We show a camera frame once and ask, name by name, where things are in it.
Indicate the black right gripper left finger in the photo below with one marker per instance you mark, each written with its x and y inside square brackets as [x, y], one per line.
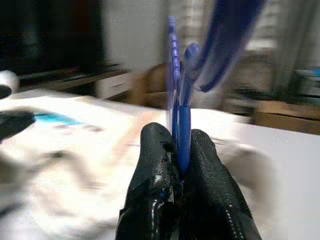
[155, 187]

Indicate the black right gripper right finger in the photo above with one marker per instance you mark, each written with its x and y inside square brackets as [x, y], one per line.
[212, 200]

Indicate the purple plastic clothes hanger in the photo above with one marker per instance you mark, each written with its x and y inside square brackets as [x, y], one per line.
[184, 130]

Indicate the large white table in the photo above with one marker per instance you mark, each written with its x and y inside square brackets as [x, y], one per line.
[287, 175]

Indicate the white shirt teal print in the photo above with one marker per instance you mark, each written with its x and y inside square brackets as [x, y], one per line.
[75, 140]

